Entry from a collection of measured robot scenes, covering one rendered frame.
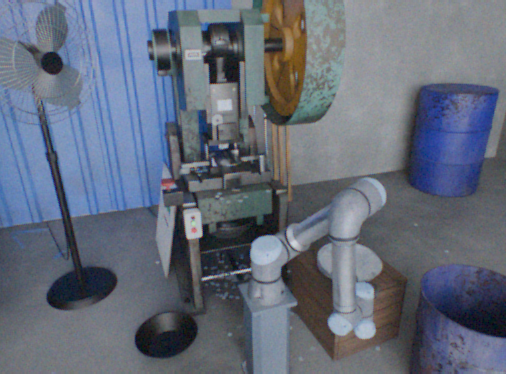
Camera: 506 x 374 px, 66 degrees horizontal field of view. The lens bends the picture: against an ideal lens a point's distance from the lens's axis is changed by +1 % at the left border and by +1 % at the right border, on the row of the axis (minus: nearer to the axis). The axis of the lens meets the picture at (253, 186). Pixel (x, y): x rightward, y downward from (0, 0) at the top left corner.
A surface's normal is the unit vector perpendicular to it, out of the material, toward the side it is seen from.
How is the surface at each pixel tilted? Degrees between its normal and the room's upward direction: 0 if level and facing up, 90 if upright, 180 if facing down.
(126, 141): 90
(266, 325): 90
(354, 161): 90
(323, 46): 88
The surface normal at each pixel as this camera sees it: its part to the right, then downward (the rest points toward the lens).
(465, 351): -0.59, 0.36
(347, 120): 0.29, 0.37
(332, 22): 0.28, 0.15
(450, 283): 0.05, 0.36
